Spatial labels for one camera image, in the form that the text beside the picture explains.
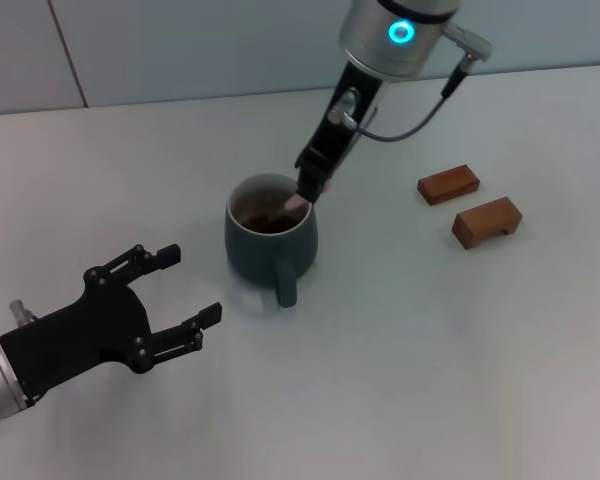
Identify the arched brown wooden block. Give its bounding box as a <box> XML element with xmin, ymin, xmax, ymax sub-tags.
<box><xmin>451</xmin><ymin>196</ymin><xmax>524</xmax><ymax>251</ymax></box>

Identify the flat brown wooden block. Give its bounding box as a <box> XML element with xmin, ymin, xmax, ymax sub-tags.
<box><xmin>417</xmin><ymin>163</ymin><xmax>481</xmax><ymax>206</ymax></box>

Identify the dark coffee liquid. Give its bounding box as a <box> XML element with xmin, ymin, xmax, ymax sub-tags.
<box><xmin>239</xmin><ymin>206</ymin><xmax>302</xmax><ymax>235</ymax></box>

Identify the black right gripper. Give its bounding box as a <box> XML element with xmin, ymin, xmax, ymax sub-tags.
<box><xmin>294</xmin><ymin>61</ymin><xmax>385</xmax><ymax>206</ymax></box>

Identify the pink handled metal spoon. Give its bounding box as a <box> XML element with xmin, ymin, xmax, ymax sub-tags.
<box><xmin>262</xmin><ymin>181</ymin><xmax>334</xmax><ymax>225</ymax></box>

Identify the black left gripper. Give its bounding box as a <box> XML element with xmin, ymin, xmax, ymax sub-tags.
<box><xmin>0</xmin><ymin>243</ymin><xmax>224</xmax><ymax>402</ymax></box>

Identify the grey ceramic cup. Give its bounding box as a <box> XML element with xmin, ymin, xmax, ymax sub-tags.
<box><xmin>223</xmin><ymin>172</ymin><xmax>320</xmax><ymax>309</ymax></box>

